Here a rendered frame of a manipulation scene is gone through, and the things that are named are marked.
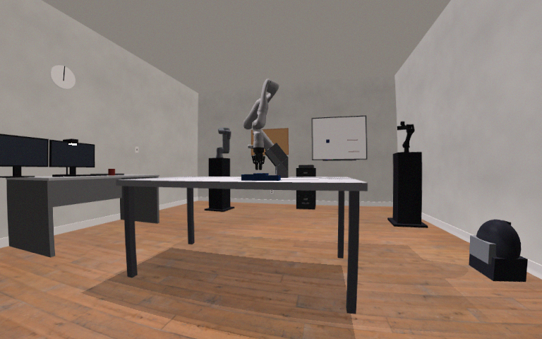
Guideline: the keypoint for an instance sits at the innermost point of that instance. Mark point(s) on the blue rack of bins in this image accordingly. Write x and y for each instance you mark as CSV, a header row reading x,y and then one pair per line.
x,y
260,177

